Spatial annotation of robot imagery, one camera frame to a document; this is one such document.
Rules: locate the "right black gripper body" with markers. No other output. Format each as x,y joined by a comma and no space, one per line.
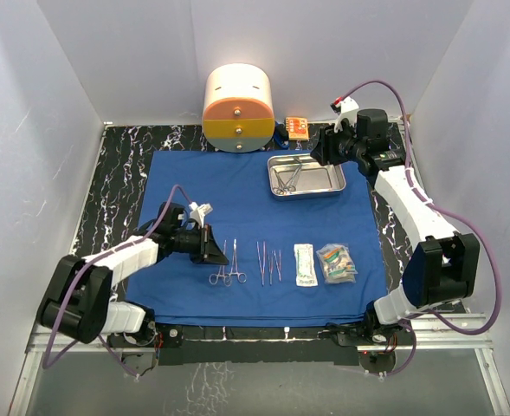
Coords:
349,146

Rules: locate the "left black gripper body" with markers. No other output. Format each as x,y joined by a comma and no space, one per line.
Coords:
189,243

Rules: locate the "steel scissors ring handles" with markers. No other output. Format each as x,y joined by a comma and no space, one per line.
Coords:
220,276

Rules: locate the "steel forceps ring handles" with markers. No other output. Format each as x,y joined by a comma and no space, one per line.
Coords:
234,272

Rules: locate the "steel instrument tray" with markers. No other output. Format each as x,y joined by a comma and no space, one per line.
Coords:
315,181

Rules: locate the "long serrated steel forceps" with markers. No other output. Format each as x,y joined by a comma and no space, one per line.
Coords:
261,254

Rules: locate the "steel tweezers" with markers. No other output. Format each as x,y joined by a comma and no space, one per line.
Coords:
277,259
270,258

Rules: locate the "long white green pouch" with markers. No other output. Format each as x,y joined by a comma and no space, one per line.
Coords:
304,264

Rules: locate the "blue surgical cloth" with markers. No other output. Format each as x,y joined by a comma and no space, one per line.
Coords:
237,187

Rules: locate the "green clear supply packet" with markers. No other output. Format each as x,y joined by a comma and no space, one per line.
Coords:
333,264

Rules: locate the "white blue supply packet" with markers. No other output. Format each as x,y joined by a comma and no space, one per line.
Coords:
350,267

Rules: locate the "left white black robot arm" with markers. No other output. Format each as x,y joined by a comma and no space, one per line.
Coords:
78,301

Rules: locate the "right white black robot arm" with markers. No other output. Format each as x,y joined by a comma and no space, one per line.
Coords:
444,261

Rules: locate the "small orange spiral notebook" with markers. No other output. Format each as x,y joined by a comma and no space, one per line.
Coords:
297,128

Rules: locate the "blue black clip tool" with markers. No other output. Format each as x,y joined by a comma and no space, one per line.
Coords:
280,136

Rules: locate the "round three-drawer storage box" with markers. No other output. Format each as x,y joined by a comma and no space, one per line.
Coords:
238,114

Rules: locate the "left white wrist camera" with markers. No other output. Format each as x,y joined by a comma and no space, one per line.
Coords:
198,213

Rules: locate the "remaining ring-handled clamp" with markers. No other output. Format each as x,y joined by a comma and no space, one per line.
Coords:
286,180

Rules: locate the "aluminium frame rail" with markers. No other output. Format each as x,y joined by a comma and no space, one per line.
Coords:
430,370

